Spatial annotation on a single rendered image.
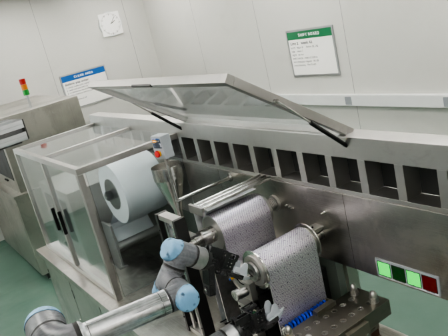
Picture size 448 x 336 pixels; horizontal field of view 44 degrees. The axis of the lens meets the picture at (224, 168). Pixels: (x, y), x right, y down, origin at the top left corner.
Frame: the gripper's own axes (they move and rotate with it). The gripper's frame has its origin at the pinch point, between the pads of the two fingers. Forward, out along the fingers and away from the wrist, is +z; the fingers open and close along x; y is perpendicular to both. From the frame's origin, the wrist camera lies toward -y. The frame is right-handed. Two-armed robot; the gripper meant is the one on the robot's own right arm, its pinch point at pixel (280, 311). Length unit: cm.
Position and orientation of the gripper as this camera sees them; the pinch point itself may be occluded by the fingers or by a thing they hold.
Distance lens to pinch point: 204.9
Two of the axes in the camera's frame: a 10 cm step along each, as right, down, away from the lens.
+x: -5.6, -1.1, 8.2
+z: 8.0, -3.4, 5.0
